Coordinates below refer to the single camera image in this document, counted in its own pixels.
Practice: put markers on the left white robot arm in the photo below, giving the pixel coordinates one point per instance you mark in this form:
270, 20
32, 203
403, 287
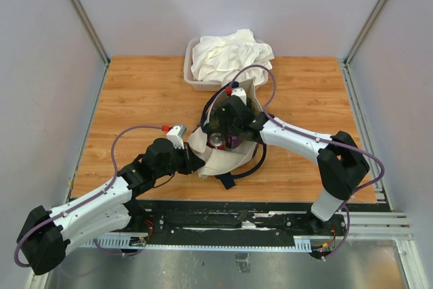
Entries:
48, 236

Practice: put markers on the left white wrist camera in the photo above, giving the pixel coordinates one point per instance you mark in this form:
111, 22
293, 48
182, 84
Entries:
175, 135

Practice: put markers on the purple soda can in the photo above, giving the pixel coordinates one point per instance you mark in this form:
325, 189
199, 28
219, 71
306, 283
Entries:
233, 141

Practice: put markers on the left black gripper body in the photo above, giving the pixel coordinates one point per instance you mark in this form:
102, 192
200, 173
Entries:
176, 164

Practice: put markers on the left aluminium frame post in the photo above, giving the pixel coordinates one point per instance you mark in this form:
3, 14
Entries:
90, 30

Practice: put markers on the red soda can front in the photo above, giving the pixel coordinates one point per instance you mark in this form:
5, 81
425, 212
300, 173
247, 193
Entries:
216, 141

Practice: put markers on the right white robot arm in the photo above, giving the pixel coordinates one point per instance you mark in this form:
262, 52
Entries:
341, 164

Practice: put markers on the white crumpled cloth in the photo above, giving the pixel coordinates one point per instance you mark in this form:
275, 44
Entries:
233, 55

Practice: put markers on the beige canvas tote bag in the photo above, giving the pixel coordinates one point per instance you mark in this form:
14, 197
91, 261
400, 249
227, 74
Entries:
227, 165

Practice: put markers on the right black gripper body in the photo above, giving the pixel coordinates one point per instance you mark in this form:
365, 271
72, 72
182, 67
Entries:
231, 128

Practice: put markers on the aluminium frame post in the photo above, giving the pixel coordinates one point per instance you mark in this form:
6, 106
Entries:
90, 30
365, 30

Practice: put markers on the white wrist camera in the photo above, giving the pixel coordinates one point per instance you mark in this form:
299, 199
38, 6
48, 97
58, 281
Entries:
175, 135
239, 92

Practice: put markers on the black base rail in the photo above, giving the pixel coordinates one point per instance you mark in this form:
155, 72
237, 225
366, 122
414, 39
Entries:
219, 224

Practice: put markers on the clear plastic bin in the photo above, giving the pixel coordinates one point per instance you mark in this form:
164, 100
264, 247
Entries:
189, 69

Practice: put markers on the right aluminium frame post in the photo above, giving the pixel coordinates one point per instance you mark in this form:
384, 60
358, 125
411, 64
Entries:
365, 30

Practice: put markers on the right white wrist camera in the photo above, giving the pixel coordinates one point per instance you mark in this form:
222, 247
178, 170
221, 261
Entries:
239, 92

